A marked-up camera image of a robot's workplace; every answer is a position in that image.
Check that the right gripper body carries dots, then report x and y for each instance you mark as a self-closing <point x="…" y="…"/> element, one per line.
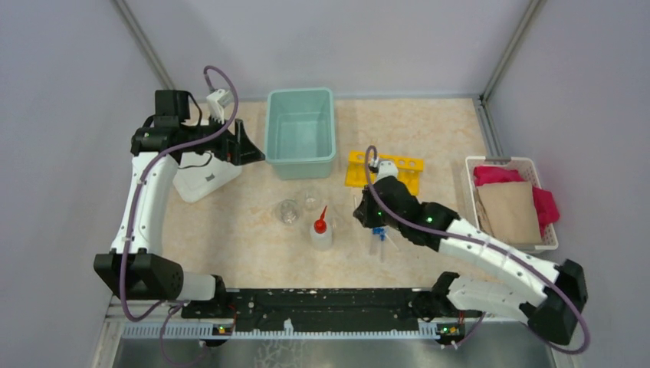
<point x="372" y="216"/>

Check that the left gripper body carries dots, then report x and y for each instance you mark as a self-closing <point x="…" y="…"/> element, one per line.
<point x="223" y="148"/>

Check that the yellow test tube rack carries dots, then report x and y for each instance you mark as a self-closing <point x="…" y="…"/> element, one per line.
<point x="409" y="170"/>

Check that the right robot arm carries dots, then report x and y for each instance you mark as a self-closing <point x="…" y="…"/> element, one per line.
<point x="547" y="297"/>

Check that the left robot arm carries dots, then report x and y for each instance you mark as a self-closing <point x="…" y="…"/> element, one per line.
<point x="134" y="268"/>

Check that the white plastic lid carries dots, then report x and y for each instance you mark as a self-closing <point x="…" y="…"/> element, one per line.
<point x="200" y="175"/>

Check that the blue-capped tube left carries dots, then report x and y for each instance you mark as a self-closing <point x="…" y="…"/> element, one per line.
<point x="375" y="241"/>

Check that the teal plastic bin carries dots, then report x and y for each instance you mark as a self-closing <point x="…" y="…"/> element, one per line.
<point x="300" y="133"/>

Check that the clear glass beaker front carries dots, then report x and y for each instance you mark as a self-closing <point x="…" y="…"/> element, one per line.
<point x="288" y="211"/>

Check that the clear glass beaker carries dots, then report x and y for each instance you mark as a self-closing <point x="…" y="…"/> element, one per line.
<point x="288" y="211"/>
<point x="312" y="199"/>

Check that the clear glass beaker rear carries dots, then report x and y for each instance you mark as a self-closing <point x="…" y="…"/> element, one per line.
<point x="312" y="199"/>

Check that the red-capped wash bottle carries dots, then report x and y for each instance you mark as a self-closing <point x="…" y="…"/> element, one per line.
<point x="321" y="234"/>

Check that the brown paper bag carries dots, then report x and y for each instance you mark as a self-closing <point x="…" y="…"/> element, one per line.
<point x="507" y="212"/>

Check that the white perforated basket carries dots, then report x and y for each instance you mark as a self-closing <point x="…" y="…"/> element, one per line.
<point x="526" y="168"/>

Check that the pink cloth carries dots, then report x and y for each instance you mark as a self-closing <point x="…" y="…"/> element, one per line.
<point x="543" y="200"/>

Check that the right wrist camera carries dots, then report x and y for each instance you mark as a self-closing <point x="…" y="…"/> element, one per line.
<point x="383" y="168"/>

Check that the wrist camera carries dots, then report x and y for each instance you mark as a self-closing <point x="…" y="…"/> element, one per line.
<point x="217" y="102"/>
<point x="383" y="168"/>

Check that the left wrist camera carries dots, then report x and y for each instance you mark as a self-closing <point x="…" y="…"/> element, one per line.
<point x="217" y="102"/>

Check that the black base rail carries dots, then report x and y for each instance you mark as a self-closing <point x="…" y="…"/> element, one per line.
<point x="326" y="310"/>

